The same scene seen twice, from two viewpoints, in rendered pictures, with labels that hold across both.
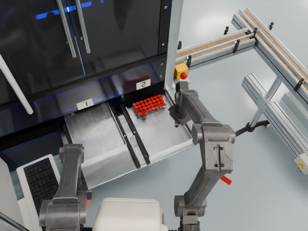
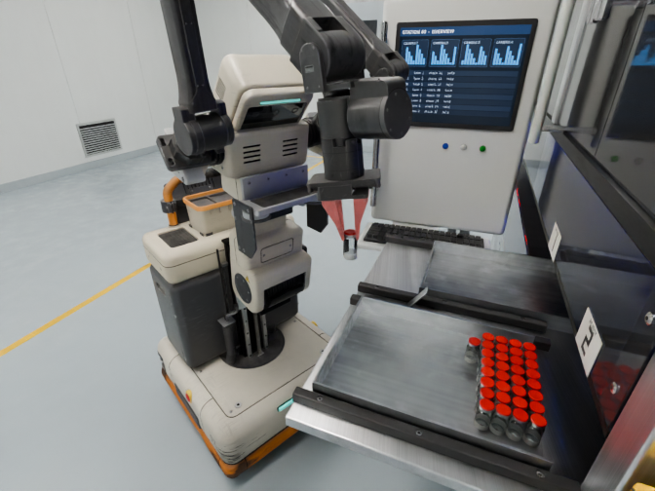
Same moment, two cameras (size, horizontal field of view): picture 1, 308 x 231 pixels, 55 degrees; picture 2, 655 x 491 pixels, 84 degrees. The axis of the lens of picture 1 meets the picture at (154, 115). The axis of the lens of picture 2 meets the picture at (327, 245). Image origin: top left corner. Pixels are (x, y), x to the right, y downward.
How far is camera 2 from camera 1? 1.53 m
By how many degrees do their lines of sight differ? 89
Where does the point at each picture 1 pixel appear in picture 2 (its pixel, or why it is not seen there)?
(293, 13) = not seen: outside the picture
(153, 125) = (435, 362)
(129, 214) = (263, 60)
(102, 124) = (504, 299)
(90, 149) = (454, 266)
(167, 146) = (355, 346)
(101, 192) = not seen: hidden behind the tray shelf
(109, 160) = (411, 273)
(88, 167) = (422, 254)
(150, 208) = (248, 72)
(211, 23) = not seen: outside the picture
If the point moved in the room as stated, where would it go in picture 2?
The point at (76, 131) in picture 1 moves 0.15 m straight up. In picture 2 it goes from (511, 270) to (524, 217)
